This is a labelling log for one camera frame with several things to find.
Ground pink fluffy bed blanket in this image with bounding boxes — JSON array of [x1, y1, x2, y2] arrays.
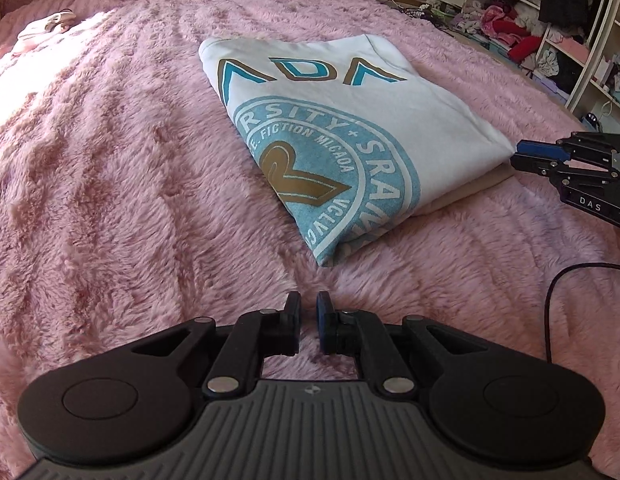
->
[[0, 0, 620, 479]]

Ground white open wardrobe shelf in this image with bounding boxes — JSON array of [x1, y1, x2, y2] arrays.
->
[[429, 0, 620, 132]]

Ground white printed sweatshirt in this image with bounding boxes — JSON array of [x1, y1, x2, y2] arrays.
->
[[199, 35, 513, 266]]

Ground black cable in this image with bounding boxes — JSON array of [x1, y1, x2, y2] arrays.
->
[[543, 261, 620, 363]]

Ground small pink folded clothes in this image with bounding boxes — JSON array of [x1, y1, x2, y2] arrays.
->
[[18, 9, 78, 42]]

